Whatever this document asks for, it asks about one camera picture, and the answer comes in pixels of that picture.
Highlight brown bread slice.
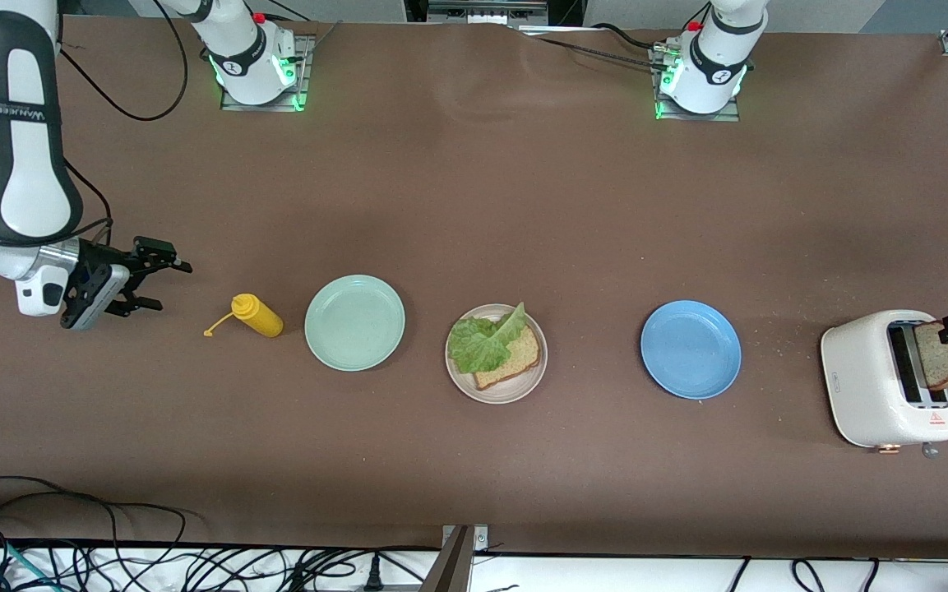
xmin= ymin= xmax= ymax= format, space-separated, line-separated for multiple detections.
xmin=474 ymin=325 xmax=542 ymax=391
xmin=913 ymin=321 xmax=948 ymax=392

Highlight yellow mustard squeeze bottle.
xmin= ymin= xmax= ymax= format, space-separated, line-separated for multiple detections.
xmin=204 ymin=294 xmax=284 ymax=339

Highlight green lettuce leaf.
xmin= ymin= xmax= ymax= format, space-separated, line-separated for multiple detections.
xmin=447 ymin=302 xmax=527 ymax=375

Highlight mint green plate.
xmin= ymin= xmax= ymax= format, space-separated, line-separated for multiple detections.
xmin=304 ymin=275 xmax=406 ymax=372

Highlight blue plate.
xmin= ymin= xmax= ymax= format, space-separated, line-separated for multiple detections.
xmin=640 ymin=300 xmax=742 ymax=400

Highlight beige plate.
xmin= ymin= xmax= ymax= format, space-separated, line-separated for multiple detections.
xmin=445 ymin=304 xmax=548 ymax=405

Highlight white toaster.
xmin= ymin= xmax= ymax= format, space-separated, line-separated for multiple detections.
xmin=821 ymin=310 xmax=948 ymax=458

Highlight grey metal device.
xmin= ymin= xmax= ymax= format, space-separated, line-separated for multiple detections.
xmin=427 ymin=0 xmax=550 ymax=25

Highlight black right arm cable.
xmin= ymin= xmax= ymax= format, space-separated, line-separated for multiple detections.
xmin=0 ymin=0 xmax=188 ymax=247

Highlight looped black cable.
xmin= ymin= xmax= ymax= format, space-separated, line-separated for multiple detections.
xmin=0 ymin=475 xmax=188 ymax=548

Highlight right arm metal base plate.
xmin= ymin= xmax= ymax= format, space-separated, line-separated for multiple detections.
xmin=220 ymin=33 xmax=316 ymax=113

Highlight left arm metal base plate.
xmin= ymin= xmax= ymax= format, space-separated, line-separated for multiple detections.
xmin=649 ymin=45 xmax=742 ymax=123

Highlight tangled black cables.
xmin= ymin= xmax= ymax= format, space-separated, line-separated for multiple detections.
xmin=0 ymin=539 xmax=442 ymax=592

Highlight grey metal post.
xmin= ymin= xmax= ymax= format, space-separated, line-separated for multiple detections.
xmin=420 ymin=525 xmax=474 ymax=592

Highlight small metal bracket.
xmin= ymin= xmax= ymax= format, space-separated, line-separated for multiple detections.
xmin=441 ymin=525 xmax=489 ymax=553

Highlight black braided cable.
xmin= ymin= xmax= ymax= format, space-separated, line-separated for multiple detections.
xmin=520 ymin=23 xmax=673 ymax=73

